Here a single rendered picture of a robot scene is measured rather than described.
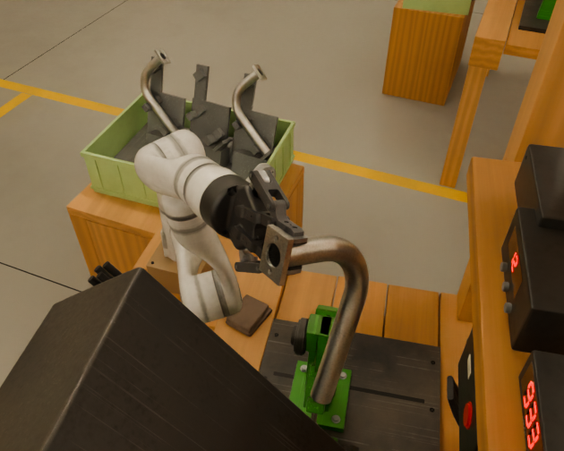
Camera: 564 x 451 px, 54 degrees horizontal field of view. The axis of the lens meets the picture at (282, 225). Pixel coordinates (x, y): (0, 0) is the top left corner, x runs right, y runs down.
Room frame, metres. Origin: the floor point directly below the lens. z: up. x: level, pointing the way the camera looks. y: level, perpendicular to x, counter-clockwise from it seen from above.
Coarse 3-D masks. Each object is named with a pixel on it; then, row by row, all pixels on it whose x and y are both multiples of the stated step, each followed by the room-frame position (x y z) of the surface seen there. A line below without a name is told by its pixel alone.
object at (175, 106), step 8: (152, 56) 1.80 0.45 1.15; (160, 64) 1.78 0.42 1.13; (152, 72) 1.76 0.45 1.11; (160, 72) 1.77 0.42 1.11; (152, 80) 1.78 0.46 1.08; (160, 80) 1.77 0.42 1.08; (152, 88) 1.77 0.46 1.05; (160, 88) 1.76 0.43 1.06; (160, 96) 1.75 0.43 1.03; (168, 96) 1.74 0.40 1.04; (176, 96) 1.73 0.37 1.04; (160, 104) 1.74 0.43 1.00; (168, 104) 1.73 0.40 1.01; (176, 104) 1.71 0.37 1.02; (184, 104) 1.71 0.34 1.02; (152, 112) 1.74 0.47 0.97; (168, 112) 1.72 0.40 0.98; (176, 112) 1.71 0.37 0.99; (184, 112) 1.70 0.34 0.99; (152, 120) 1.73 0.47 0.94; (160, 120) 1.72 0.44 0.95; (152, 128) 1.72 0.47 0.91; (152, 136) 1.66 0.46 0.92; (160, 136) 1.65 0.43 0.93
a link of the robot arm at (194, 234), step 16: (176, 224) 0.64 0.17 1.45; (192, 224) 0.65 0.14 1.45; (176, 240) 0.66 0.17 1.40; (192, 240) 0.64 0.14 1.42; (208, 240) 0.65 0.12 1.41; (208, 256) 0.65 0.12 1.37; (224, 256) 0.67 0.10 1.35; (224, 272) 0.65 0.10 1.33; (224, 288) 0.65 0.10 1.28; (224, 304) 0.64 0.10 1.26; (240, 304) 0.65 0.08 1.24
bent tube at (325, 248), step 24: (264, 240) 0.43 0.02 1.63; (288, 240) 0.40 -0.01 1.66; (312, 240) 0.44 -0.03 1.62; (336, 240) 0.45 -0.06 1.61; (264, 264) 0.41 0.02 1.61; (288, 264) 0.40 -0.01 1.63; (360, 264) 0.45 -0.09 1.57; (360, 288) 0.44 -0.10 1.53; (360, 312) 0.44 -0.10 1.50; (336, 336) 0.42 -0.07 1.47; (336, 360) 0.40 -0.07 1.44; (336, 384) 0.39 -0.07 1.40
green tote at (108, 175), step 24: (120, 120) 1.72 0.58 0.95; (144, 120) 1.86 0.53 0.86; (288, 120) 1.70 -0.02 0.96; (96, 144) 1.58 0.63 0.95; (120, 144) 1.69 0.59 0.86; (288, 144) 1.64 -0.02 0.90; (96, 168) 1.49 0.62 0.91; (120, 168) 1.46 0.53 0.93; (120, 192) 1.47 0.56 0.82; (144, 192) 1.44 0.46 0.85
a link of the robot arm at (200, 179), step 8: (200, 168) 0.58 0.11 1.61; (208, 168) 0.57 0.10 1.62; (216, 168) 0.57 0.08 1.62; (224, 168) 0.58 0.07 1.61; (256, 168) 0.59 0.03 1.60; (264, 168) 0.59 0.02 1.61; (272, 168) 0.59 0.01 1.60; (192, 176) 0.57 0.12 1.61; (200, 176) 0.56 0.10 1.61; (208, 176) 0.55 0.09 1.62; (216, 176) 0.55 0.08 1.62; (192, 184) 0.55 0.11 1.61; (200, 184) 0.55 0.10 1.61; (208, 184) 0.54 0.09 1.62; (184, 192) 0.56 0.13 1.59; (192, 192) 0.54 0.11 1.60; (200, 192) 0.54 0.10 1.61; (192, 200) 0.54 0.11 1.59; (200, 200) 0.53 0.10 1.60; (192, 208) 0.54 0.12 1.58; (200, 216) 0.52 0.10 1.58
